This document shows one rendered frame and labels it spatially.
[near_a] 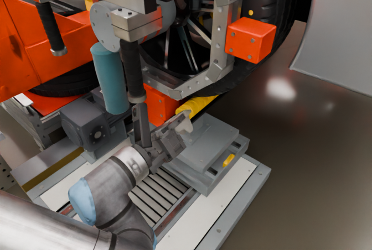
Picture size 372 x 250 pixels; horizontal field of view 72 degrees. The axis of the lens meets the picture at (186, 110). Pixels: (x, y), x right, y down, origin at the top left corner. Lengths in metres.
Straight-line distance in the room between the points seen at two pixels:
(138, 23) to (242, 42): 0.24
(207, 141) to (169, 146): 0.58
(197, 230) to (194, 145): 0.35
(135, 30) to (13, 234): 0.38
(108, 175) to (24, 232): 0.19
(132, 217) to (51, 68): 0.77
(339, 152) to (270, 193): 0.51
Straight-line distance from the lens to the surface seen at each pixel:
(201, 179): 1.18
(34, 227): 0.47
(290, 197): 1.40
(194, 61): 0.88
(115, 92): 0.93
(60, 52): 0.85
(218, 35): 0.65
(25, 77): 1.16
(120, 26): 0.52
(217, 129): 1.28
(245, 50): 0.62
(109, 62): 0.87
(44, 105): 1.52
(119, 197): 0.59
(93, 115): 1.14
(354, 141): 1.81
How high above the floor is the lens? 1.13
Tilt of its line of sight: 41 degrees down
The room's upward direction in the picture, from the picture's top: straight up
